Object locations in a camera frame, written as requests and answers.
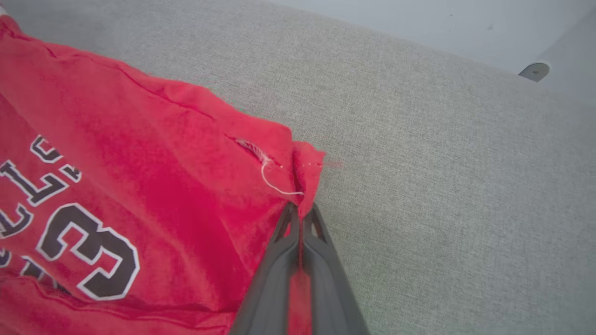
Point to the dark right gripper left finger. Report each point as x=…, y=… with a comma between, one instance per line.
x=267, y=298

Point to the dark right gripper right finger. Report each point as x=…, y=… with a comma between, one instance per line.
x=333, y=298

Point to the red and white basketball jersey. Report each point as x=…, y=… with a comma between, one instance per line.
x=163, y=186

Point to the grey fabric sofa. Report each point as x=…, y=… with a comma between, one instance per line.
x=442, y=209

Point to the dark grey metal bracket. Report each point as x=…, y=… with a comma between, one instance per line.
x=534, y=71

